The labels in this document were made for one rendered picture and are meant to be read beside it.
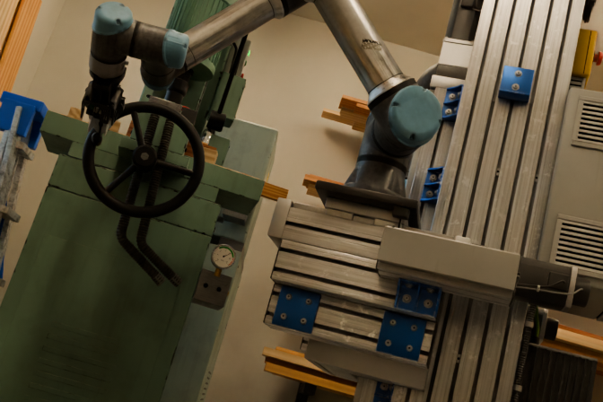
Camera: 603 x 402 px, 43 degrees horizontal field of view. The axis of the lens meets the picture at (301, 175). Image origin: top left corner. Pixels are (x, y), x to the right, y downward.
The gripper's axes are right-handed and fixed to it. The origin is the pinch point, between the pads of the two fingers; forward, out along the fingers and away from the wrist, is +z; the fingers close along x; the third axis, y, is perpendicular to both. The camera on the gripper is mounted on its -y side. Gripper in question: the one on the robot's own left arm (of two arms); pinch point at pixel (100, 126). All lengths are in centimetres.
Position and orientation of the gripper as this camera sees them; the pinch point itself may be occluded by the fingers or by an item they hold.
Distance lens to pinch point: 186.2
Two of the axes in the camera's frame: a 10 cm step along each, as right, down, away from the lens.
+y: -0.8, 7.2, -6.9
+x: 9.6, 2.4, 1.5
